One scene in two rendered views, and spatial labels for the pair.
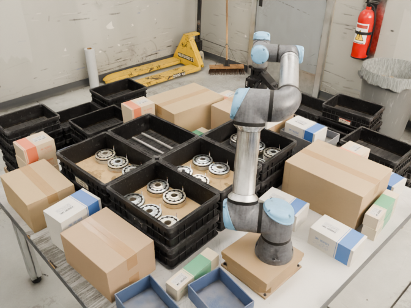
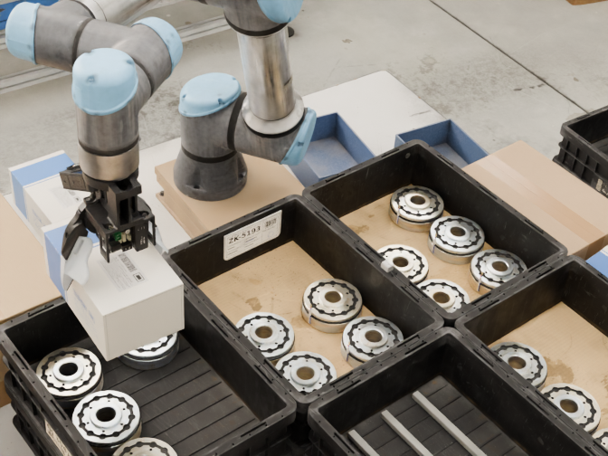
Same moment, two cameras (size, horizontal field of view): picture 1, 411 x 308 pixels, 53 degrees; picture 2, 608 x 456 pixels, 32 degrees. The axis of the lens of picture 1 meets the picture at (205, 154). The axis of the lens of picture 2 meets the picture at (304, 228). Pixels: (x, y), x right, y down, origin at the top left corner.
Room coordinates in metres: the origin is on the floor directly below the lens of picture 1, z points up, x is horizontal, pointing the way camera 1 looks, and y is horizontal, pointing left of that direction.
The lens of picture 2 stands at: (2.85, 0.13, 2.17)
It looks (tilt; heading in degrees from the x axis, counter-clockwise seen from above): 41 degrees down; 187
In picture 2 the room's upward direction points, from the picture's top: 5 degrees clockwise
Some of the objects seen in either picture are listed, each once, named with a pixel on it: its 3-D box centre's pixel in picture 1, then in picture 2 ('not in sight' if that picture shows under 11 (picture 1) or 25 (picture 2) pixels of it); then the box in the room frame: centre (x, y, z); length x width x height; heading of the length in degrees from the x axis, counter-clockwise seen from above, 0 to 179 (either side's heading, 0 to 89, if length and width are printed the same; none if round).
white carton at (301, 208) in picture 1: (282, 208); not in sight; (1.49, -0.36, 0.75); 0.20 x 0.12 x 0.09; 51
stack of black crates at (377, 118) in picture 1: (348, 131); not in sight; (2.93, -1.16, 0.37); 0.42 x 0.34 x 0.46; 44
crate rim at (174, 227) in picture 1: (162, 192); (431, 225); (1.38, 0.18, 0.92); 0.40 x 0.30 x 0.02; 48
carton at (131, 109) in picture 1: (138, 108); not in sight; (2.25, 0.41, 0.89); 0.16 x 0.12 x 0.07; 131
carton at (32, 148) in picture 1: (35, 146); not in sight; (1.79, 0.87, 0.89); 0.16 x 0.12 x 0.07; 136
